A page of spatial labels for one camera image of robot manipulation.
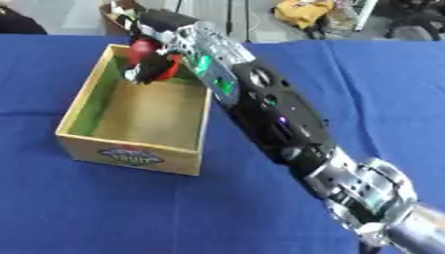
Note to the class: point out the white pole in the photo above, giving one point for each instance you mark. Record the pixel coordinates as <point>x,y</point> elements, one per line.
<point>365,15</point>

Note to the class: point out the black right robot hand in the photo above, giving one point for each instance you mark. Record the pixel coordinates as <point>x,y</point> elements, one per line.
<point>155,20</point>

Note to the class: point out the black tripod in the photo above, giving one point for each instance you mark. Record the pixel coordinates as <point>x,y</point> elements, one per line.
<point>230,16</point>

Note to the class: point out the yellow bag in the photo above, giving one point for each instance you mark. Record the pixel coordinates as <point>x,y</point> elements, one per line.
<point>302,12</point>

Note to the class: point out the silver and black right robot arm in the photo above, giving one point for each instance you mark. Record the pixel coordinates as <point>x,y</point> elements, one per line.
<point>278,112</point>

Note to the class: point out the person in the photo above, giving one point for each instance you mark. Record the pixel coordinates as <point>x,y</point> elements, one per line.
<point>17,24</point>

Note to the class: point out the tan cardboard box green inside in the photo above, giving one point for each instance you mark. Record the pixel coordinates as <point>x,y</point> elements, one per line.
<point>152,112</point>

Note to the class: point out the black chair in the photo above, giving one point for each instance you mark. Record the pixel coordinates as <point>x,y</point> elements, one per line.
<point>414,16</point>

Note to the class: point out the red toy fruit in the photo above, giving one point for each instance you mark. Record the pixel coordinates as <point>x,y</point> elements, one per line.
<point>141,49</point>

